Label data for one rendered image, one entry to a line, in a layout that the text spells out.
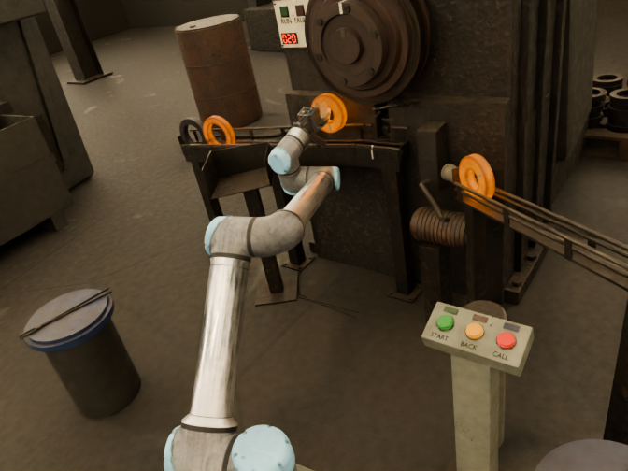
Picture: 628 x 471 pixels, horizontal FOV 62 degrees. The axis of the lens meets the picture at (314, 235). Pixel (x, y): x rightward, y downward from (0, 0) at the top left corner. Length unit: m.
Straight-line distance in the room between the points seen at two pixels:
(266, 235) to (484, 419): 0.75
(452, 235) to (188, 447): 1.09
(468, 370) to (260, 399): 0.95
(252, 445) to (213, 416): 0.13
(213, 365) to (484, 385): 0.70
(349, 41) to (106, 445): 1.68
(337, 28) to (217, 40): 2.86
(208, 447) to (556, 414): 1.13
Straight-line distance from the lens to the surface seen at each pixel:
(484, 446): 1.60
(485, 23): 1.93
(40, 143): 3.84
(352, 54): 1.89
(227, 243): 1.49
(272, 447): 1.42
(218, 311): 1.48
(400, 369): 2.09
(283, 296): 2.53
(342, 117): 2.13
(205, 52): 4.73
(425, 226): 1.94
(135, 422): 2.24
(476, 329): 1.34
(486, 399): 1.45
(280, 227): 1.48
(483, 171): 1.72
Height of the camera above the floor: 1.52
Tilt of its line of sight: 31 degrees down
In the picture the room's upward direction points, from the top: 11 degrees counter-clockwise
